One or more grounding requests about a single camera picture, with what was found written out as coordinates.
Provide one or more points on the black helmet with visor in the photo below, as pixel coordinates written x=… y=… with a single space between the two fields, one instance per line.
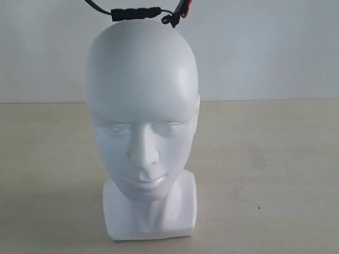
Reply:
x=172 y=18

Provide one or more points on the white mannequin head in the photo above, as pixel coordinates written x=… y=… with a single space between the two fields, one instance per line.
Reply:
x=141 y=87

